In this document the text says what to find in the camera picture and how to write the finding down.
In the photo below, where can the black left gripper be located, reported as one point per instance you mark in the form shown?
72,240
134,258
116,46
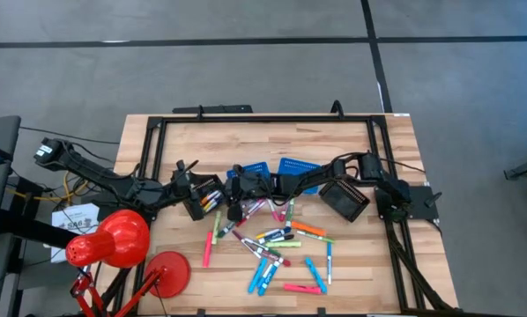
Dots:
175,191

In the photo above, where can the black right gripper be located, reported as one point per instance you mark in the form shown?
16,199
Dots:
257,187

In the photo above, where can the orange thin marker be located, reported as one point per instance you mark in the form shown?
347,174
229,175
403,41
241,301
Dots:
208,197

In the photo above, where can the black plastic basket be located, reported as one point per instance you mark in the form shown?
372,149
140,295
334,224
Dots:
214,181
345,200

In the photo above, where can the yellow thin marker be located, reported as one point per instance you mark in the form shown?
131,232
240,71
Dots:
265,233
211,202

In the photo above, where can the purple thin marker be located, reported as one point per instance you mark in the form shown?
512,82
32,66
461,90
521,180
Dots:
251,207
246,242

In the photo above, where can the red thin marker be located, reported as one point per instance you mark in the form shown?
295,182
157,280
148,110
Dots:
246,219

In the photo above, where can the blue plastic basket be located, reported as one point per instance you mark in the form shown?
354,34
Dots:
299,165
257,168

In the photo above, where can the yellow-green highlighter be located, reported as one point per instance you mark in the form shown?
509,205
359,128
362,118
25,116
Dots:
217,226
283,244

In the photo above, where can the green thin Expo marker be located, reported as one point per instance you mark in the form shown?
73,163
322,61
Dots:
226,230

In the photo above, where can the pink thin marker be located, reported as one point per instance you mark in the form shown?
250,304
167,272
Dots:
273,210

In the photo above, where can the pink fat Expo marker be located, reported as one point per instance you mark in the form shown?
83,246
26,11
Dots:
284,212

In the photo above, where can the pink highlighter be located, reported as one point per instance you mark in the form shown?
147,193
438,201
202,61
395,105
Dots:
207,251
303,289

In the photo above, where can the green fat Expo marker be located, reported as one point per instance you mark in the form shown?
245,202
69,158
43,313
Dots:
290,213

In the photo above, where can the dark blue Expo marker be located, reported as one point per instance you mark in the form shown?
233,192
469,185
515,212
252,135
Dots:
283,231

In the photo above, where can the black marker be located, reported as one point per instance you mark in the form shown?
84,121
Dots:
285,238

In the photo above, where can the orange highlighter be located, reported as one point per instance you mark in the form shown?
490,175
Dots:
308,228

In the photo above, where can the light blue highlighter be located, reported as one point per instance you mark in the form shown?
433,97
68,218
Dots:
316,275
257,275

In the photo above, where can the blue thin Expo marker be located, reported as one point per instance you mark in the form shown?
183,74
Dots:
329,264

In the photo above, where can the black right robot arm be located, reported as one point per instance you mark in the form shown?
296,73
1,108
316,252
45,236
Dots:
321,174

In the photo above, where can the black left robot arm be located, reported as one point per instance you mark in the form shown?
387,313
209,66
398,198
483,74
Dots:
91,169

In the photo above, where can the red desk lamp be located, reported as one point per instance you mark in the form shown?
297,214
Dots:
113,240

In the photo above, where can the black edge clamp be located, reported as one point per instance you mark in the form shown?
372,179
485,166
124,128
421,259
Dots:
321,312
201,313

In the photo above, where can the white paper sheet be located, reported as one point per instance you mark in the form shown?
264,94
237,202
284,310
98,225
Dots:
71,220

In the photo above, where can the black clamp hook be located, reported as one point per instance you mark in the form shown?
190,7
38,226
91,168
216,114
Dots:
336,102

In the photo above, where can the black mount bar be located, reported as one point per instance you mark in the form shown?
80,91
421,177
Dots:
219,109

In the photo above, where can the black metal table frame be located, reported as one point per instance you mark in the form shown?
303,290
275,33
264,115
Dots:
268,118

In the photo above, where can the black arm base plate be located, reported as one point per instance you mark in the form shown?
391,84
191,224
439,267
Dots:
422,198

